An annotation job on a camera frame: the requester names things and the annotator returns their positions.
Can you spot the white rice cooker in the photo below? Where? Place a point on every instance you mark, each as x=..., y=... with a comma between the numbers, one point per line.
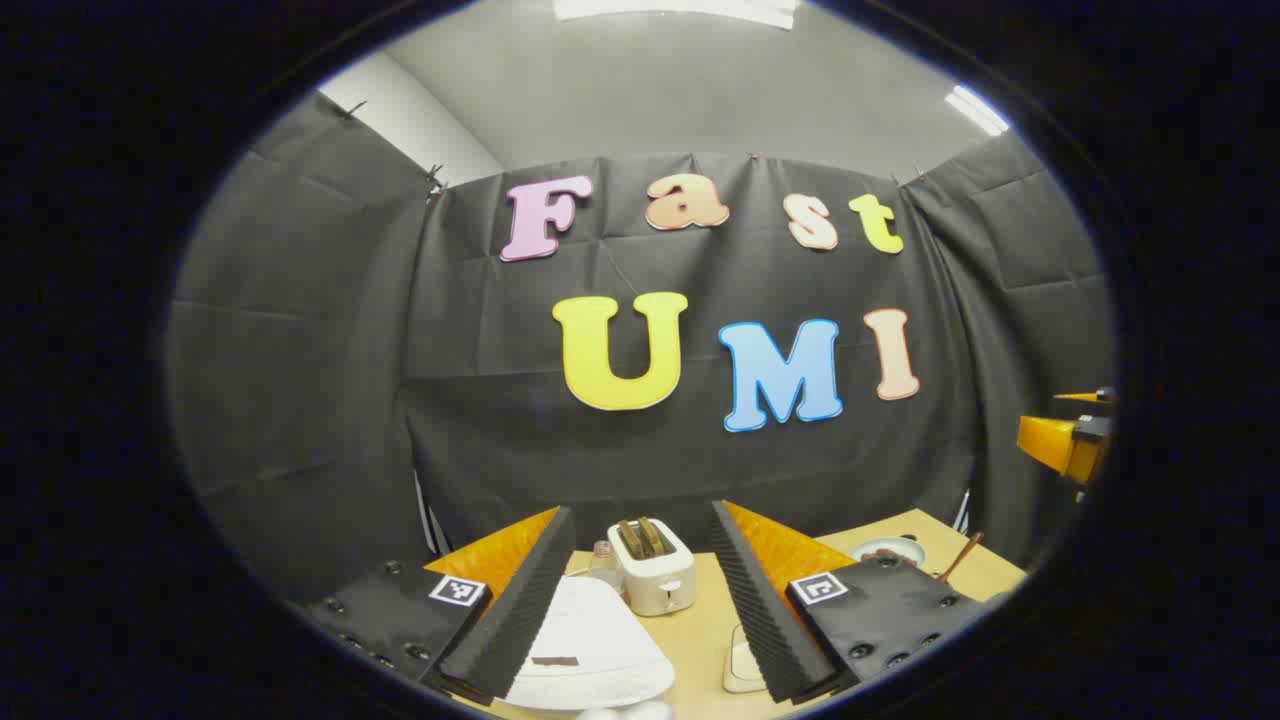
x=590, y=640

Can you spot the clear plastic water bottle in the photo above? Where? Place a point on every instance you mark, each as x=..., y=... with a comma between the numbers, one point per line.
x=604, y=562

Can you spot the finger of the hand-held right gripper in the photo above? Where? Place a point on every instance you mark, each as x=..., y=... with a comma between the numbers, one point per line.
x=1050, y=440

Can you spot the black backdrop cloth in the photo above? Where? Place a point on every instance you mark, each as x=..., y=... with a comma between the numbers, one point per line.
x=330, y=400

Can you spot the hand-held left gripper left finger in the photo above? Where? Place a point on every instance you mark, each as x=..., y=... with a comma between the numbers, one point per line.
x=520, y=610

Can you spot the ceiling light panel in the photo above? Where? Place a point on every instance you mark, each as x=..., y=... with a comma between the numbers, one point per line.
x=680, y=10
x=978, y=110

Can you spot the white toaster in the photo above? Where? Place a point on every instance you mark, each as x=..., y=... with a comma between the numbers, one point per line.
x=655, y=585

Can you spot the brown wooden spoon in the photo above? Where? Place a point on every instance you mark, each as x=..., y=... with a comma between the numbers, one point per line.
x=958, y=560

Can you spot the brown toast slices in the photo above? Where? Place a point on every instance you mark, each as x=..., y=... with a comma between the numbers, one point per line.
x=642, y=538

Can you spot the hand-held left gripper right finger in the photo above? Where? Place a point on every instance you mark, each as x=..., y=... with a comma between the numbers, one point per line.
x=762, y=610

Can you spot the clear container of rice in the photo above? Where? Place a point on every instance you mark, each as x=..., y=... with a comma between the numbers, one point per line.
x=742, y=665

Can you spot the pale green plate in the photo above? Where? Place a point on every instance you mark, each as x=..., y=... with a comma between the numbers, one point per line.
x=885, y=547

